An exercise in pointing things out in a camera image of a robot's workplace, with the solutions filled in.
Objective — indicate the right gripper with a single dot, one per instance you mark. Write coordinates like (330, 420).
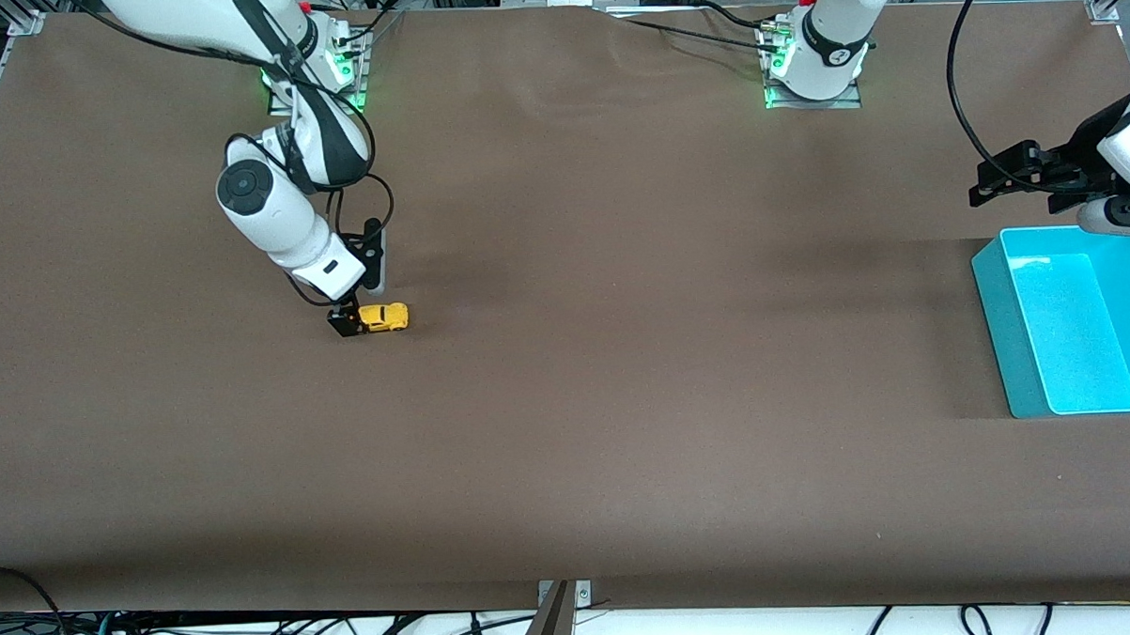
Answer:
(344, 322)

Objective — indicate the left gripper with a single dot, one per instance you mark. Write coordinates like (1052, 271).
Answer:
(1078, 162)

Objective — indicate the yellow toy beetle car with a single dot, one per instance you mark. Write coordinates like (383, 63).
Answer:
(384, 316)

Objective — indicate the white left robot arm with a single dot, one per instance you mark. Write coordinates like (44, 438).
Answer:
(833, 45)

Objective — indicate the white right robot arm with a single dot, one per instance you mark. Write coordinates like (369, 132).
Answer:
(270, 210)

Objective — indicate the teal plastic bin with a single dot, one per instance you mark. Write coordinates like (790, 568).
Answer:
(1083, 337)

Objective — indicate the brown slanted bar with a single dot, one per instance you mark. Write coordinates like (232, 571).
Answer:
(548, 628)

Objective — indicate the metal table corner bracket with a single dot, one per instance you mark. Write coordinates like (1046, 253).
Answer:
(28, 23)
(1104, 7)

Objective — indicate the small metal edge bracket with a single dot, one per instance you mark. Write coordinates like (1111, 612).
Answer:
(582, 592)

